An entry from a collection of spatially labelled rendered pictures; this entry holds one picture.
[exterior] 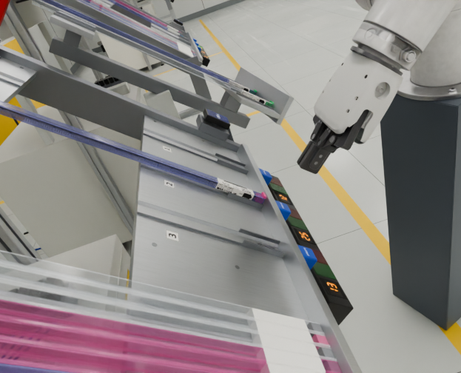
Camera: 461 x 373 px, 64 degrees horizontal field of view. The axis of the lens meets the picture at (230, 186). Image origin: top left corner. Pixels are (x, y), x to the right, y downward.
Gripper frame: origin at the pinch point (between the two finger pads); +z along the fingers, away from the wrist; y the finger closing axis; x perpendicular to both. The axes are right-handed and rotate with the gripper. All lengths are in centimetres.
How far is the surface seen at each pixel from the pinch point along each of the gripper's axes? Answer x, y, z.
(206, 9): -88, 759, 12
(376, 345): -62, 13, 47
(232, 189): 9.1, -0.8, 8.9
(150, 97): 20.6, 40.0, 12.9
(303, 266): 3.3, -16.1, 8.0
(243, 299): 11.4, -21.2, 10.2
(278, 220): 3.6, -7.0, 8.2
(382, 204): -85, 69, 25
